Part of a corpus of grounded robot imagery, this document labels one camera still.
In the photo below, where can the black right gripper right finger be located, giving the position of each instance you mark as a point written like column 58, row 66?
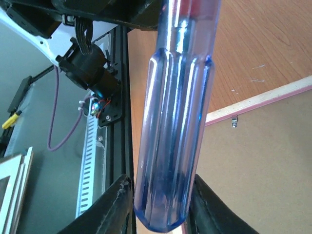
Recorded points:
column 210, row 215

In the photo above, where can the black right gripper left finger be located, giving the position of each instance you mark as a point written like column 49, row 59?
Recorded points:
column 110, row 214

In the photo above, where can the pink photo frame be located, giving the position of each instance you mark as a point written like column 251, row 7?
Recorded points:
column 262, row 169

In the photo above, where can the blue red screwdriver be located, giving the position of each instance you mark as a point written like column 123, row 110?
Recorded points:
column 179, row 84

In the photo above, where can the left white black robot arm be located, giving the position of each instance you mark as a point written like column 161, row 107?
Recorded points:
column 87, row 40

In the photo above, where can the white framed picture stack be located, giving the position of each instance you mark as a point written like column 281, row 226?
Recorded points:
column 14, row 174

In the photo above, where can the yellow black marker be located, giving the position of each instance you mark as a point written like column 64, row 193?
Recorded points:
column 11, row 120

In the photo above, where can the light blue cable duct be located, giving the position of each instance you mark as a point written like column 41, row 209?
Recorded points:
column 87, row 169

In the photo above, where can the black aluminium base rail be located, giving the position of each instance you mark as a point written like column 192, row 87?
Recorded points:
column 116, row 118

